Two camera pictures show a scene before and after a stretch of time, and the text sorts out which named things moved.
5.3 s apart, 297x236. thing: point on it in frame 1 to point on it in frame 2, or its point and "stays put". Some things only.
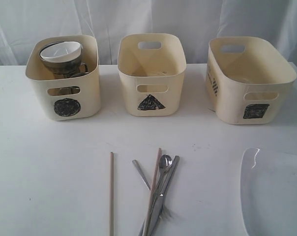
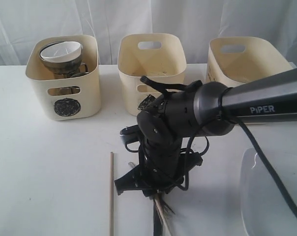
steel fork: [164, 212] to [163, 199]
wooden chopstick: [111, 197] stays put
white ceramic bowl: [61, 51] stays put
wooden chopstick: [153, 191] to [165, 224]
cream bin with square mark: [245, 76] stays put
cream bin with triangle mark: [153, 67] stays put
